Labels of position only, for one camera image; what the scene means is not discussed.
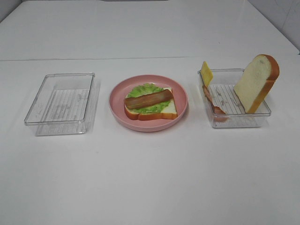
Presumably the bacon strip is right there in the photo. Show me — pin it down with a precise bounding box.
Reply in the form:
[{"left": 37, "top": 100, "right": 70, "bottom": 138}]
[
  {"left": 124, "top": 90, "right": 173, "bottom": 109},
  {"left": 202, "top": 85, "right": 228, "bottom": 122}
]

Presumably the bread slice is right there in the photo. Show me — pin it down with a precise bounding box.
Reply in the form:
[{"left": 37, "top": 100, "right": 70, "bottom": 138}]
[
  {"left": 124, "top": 89, "right": 178, "bottom": 120},
  {"left": 234, "top": 54, "right": 280, "bottom": 114}
]

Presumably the green lettuce leaf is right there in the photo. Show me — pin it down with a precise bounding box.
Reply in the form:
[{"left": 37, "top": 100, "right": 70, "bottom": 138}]
[{"left": 126, "top": 83, "right": 171, "bottom": 114}]

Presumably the yellow cheese slice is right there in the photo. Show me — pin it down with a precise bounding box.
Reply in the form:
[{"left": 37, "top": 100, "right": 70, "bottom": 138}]
[{"left": 200, "top": 61, "right": 213, "bottom": 87}]

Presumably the pink round plate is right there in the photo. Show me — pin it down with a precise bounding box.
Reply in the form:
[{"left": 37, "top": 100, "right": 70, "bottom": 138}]
[{"left": 109, "top": 75, "right": 188, "bottom": 132}]

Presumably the clear right plastic tray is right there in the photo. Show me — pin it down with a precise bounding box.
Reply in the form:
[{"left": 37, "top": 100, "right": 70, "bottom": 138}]
[{"left": 198, "top": 68, "right": 271, "bottom": 128}]

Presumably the clear plastic tray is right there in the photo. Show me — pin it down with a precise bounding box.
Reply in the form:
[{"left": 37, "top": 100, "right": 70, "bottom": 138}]
[
  {"left": 24, "top": 73, "right": 96, "bottom": 136},
  {"left": 198, "top": 68, "right": 271, "bottom": 128}
]

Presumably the clear left plastic tray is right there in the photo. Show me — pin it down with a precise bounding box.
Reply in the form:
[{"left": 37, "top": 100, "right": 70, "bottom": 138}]
[{"left": 24, "top": 73, "right": 96, "bottom": 136}]

